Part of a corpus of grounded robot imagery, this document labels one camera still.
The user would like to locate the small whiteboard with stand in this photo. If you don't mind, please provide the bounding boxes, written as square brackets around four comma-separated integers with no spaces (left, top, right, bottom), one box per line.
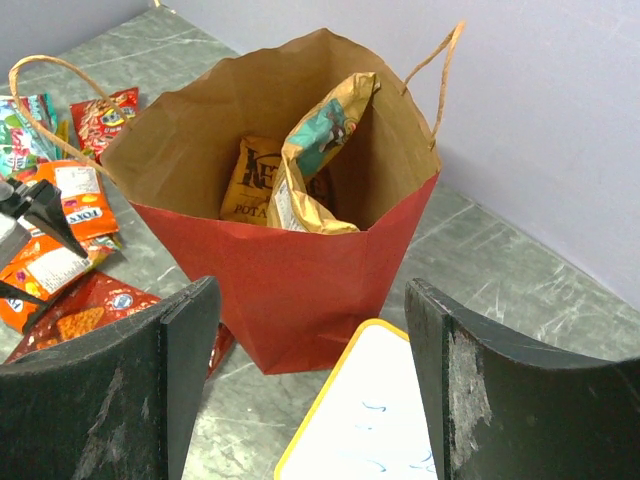
[274,319,437,480]

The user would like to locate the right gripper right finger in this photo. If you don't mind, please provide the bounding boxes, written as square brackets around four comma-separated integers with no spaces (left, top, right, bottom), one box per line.
[405,279,639,479]

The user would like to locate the red Doritos bag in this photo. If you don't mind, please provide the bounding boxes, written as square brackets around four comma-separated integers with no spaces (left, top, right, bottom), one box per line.
[4,269,236,381]

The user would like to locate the orange Fox's candy bag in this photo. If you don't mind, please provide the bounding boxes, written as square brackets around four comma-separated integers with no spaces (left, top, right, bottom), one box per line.
[11,160,119,241]

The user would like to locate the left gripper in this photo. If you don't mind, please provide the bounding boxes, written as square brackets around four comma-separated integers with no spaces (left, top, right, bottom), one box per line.
[0,178,88,306]

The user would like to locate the red paper bag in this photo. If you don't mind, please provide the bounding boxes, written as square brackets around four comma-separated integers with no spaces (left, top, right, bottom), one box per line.
[70,29,442,374]

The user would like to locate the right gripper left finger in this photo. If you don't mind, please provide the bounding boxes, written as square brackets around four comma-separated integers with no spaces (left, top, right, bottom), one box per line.
[1,276,221,479]

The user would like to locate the brown paper snack bag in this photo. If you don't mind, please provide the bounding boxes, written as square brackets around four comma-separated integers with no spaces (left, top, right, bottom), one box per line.
[267,72,380,235]

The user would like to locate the yellow Kettle chips bag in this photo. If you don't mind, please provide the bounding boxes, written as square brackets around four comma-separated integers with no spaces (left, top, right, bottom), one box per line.
[220,135,281,226]

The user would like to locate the teal Fox's mint bag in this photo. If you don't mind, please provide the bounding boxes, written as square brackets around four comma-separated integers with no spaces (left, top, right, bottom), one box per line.
[0,93,63,178]

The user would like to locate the small red snack packet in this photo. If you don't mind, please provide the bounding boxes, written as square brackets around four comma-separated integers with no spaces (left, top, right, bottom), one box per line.
[70,87,139,164]

